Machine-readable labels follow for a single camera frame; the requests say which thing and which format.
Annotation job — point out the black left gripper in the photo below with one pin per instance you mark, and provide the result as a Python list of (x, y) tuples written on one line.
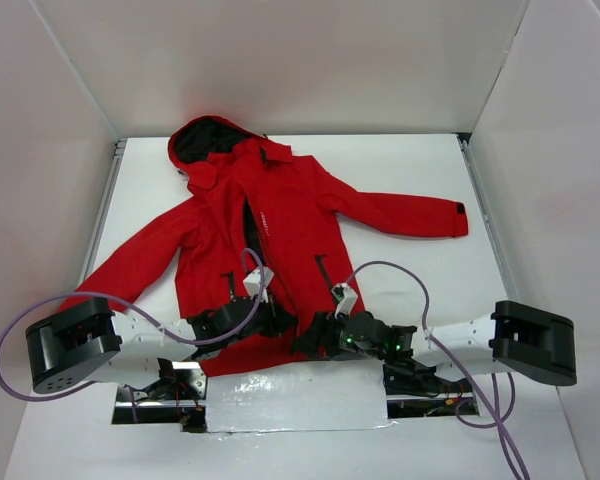
[(268, 314)]

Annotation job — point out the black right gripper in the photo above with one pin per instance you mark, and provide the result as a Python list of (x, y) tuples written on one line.
[(323, 329)]

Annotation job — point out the red hooded jacket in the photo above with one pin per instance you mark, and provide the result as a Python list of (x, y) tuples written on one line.
[(248, 191)]

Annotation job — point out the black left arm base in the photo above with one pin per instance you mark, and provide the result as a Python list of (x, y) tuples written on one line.
[(177, 397)]

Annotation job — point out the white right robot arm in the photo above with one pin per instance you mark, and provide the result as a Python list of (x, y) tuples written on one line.
[(537, 344)]

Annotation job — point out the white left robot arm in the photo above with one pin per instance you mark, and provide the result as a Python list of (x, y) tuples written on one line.
[(91, 342)]

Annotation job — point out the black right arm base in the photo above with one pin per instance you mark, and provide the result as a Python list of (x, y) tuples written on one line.
[(425, 395)]

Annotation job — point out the reflective foil sheet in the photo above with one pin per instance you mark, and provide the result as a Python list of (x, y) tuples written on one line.
[(308, 396)]

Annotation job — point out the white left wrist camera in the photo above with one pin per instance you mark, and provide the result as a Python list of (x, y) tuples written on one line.
[(256, 283)]

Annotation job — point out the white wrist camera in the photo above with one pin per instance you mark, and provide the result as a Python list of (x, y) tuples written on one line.
[(345, 297), (256, 283)]

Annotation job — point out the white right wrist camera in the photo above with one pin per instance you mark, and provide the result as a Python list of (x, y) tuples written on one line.
[(345, 297)]

